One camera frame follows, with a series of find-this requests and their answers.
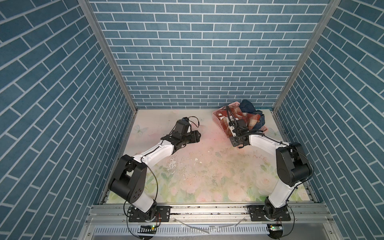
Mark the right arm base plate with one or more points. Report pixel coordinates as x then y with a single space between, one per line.
259 213

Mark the blue denim skirt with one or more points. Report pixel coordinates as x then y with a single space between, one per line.
255 118

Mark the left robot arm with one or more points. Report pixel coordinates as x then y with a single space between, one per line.
129 177

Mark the pink plastic basket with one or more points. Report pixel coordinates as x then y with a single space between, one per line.
220 117

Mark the red plaid skirt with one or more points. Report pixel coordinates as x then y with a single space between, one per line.
244 118

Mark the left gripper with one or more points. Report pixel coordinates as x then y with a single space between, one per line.
194 137

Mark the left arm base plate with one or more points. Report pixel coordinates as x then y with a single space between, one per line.
161 213

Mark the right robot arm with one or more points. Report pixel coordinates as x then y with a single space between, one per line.
293 167

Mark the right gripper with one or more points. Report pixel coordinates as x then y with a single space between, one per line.
231 138

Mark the right green circuit board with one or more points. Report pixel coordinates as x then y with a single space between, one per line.
275 231

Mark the green circuit board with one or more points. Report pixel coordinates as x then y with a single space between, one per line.
275 231
142 230

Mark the aluminium mounting rail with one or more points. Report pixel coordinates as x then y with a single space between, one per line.
299 212

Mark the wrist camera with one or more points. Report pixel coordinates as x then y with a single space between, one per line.
183 126
232 127

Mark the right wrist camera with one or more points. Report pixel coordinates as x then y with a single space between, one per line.
232 127

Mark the left green circuit board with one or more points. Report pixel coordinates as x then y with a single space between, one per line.
142 230

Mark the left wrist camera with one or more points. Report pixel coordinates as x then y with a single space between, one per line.
183 126

